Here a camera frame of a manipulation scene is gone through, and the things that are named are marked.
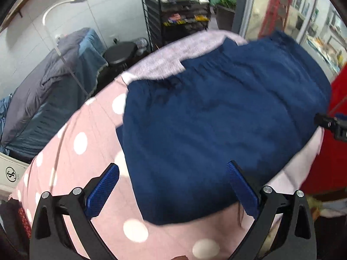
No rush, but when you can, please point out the navy blue garment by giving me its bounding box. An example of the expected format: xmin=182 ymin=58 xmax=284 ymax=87
xmin=116 ymin=31 xmax=331 ymax=225

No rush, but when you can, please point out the pink polka dot bedsheet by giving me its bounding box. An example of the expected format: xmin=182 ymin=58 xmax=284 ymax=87
xmin=12 ymin=31 xmax=331 ymax=259

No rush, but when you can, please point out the red metal ladder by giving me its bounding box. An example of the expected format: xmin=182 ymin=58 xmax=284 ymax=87
xmin=258 ymin=0 xmax=292 ymax=38

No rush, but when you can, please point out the green potted plant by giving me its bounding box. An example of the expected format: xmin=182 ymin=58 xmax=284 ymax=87
xmin=210 ymin=0 xmax=237 ymax=31

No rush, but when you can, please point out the black round stool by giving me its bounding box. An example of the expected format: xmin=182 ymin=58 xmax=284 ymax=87
xmin=96 ymin=41 xmax=148 ymax=93

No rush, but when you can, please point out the white floor lamp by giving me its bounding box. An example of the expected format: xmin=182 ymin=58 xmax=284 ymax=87
xmin=42 ymin=0 xmax=92 ymax=98

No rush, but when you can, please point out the red braided rope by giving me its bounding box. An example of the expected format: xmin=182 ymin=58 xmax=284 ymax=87
xmin=17 ymin=206 xmax=32 ymax=239

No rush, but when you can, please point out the black wire shelf rack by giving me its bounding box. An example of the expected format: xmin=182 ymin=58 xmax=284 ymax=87
xmin=141 ymin=0 xmax=211 ymax=52

